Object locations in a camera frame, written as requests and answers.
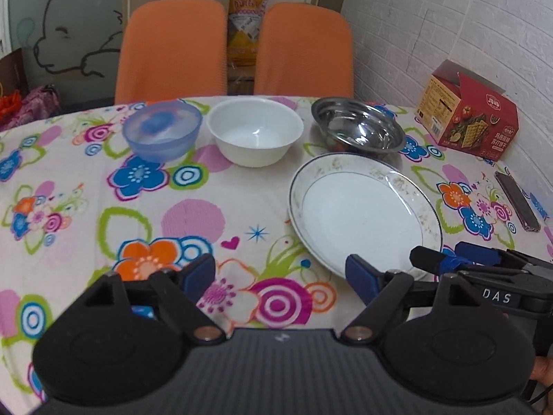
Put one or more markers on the bear outline wall sticker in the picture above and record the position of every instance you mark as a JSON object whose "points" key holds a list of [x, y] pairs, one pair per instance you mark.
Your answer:
{"points": [[73, 52]]}

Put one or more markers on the yellow snack bag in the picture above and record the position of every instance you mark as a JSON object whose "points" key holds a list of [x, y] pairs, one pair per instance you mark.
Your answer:
{"points": [[244, 30]]}

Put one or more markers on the floral tablecloth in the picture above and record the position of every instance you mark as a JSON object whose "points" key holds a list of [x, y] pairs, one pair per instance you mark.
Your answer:
{"points": [[86, 190]]}

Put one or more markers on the blue plastic bowl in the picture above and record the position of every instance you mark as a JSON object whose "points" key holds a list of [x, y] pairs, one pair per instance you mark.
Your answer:
{"points": [[162, 138]]}

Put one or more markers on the red cracker box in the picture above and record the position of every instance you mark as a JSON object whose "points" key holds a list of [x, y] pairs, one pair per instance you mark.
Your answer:
{"points": [[471, 125]]}

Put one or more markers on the red mesh bag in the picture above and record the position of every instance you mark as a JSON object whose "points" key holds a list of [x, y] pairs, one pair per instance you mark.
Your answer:
{"points": [[9, 108]]}

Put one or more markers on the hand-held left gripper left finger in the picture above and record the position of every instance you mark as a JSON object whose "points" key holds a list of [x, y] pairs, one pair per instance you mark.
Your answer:
{"points": [[199, 273]]}

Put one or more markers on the white ceramic bowl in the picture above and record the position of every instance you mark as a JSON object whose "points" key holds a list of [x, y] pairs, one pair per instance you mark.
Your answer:
{"points": [[255, 140]]}

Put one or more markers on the dark smartphone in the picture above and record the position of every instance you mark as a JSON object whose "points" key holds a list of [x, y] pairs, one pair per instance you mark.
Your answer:
{"points": [[516, 201]]}

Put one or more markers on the flat cardboard sheet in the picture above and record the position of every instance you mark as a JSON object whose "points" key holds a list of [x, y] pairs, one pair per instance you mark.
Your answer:
{"points": [[13, 73]]}

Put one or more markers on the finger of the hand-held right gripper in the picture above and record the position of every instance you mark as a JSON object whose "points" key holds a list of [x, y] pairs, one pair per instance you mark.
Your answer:
{"points": [[436, 261], [479, 253]]}

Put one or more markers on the white plate with dark rim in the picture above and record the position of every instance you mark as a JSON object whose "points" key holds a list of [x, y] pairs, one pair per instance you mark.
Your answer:
{"points": [[358, 207]]}

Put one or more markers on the stainless steel bowl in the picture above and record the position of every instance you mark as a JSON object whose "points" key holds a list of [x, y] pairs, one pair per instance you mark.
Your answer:
{"points": [[358, 127]]}

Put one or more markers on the orange chair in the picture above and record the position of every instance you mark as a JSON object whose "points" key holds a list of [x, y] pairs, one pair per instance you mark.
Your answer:
{"points": [[170, 52], [304, 52]]}

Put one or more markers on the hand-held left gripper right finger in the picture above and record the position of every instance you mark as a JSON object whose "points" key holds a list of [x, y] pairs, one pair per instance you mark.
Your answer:
{"points": [[360, 277]]}

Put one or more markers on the pink patterned bag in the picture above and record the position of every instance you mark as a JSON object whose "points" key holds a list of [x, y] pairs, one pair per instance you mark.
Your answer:
{"points": [[41, 103]]}

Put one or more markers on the person's right hand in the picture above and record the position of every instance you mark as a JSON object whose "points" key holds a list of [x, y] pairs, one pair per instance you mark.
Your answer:
{"points": [[545, 369]]}

